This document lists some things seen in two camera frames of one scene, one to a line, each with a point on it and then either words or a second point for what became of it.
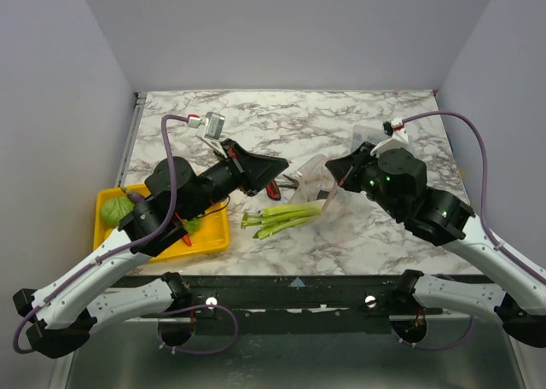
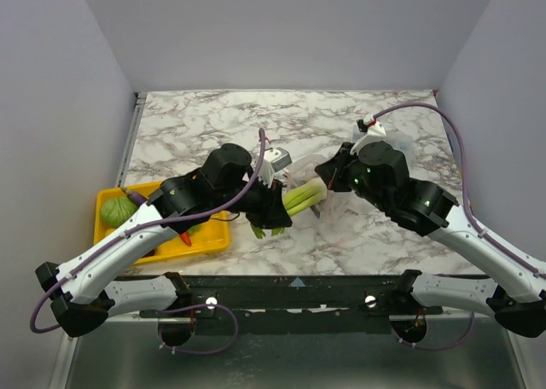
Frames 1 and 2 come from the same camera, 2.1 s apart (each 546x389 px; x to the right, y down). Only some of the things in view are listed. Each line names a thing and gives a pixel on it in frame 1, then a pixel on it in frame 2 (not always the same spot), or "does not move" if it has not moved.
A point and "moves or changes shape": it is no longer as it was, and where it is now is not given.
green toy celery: (274, 219) moves or changes shape
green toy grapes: (193, 225) does not move
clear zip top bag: (314, 181) moves or changes shape
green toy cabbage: (113, 210) does not move
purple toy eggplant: (136, 197) does not move
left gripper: (251, 171) -> (271, 212)
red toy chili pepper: (186, 238) does not move
